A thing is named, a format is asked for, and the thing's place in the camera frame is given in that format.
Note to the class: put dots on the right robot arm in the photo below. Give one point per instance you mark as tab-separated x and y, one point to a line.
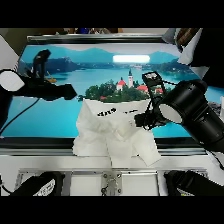
191	101

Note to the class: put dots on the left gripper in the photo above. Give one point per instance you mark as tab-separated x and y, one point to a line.
60	91

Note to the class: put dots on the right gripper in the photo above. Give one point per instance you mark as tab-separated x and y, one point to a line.
144	120

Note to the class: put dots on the white long-sleeved shirt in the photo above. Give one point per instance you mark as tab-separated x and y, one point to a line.
113	133

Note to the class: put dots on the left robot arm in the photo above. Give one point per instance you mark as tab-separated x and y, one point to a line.
10	81

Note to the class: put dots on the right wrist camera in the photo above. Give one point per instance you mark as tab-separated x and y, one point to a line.
151	77

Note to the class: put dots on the white garment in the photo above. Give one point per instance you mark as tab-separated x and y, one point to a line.
190	53

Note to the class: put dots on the brown garment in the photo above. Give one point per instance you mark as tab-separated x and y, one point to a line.
186	36

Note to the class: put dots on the black garment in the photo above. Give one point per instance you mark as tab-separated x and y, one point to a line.
213	50

